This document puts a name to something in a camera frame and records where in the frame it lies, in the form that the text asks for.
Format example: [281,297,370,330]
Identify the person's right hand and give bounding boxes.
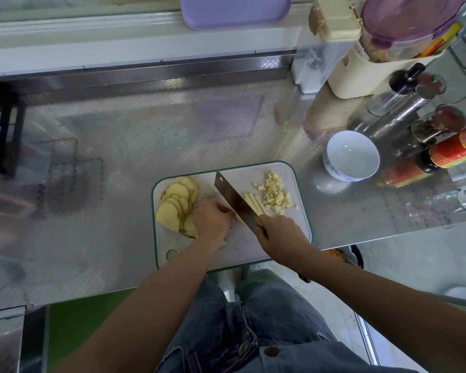
[254,213,312,267]

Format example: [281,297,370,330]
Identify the person's left hand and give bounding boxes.
[191,199,236,249]

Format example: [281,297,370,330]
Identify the steel cleaver knife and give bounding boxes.
[213,170,264,234]

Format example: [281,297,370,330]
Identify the pile of yellow potato slices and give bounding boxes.
[155,176,201,238]

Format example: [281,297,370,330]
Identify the pile of diced potato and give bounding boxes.
[253,170,294,216]

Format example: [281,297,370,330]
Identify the white bowl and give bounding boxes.
[323,130,382,182]

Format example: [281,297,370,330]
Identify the person's right forearm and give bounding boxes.
[295,248,466,373]

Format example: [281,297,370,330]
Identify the person's left forearm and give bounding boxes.
[58,240,222,373]

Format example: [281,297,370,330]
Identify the metal bowl with scraps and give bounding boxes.
[299,245,365,284]

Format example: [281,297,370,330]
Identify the person's blue jeans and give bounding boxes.
[157,269,420,373]

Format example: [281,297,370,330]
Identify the white cutting board green rim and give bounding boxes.
[151,161,314,272]

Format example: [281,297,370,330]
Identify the green mat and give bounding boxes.
[48,289,137,370]

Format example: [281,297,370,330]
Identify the clear plastic bottle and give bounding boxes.
[404,182,466,226]

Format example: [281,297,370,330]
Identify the cream plastic canister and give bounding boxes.
[327,42,444,99]

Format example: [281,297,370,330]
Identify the steel shaker brown cap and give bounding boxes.
[361,72,447,140]

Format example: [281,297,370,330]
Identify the clear container cream lid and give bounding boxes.
[291,0,363,95]

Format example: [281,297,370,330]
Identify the white round plate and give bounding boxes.
[444,286,466,304]

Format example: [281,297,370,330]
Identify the glass bottle black cap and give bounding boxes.
[367,63,427,117]

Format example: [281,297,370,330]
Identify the sauce bottle red label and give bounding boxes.
[415,124,466,174]

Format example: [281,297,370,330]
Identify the glass jar red lid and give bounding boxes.
[412,105,466,145]

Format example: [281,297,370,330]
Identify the purple plastic cutting board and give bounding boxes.
[179,0,295,30]

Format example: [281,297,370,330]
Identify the black metal rack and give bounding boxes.
[0,85,26,179]

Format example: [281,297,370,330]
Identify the steel bin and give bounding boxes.
[0,307,26,373]

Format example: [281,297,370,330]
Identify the purple lid food container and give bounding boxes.
[359,0,465,63]

